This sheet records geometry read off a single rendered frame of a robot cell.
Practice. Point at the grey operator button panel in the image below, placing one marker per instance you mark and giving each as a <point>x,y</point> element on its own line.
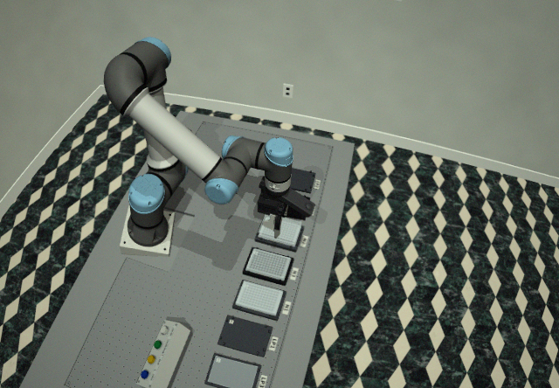
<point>165,356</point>

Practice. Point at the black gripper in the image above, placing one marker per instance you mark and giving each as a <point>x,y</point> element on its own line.
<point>269,204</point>

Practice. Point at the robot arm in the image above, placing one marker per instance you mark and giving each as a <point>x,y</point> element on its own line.
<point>176,149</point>

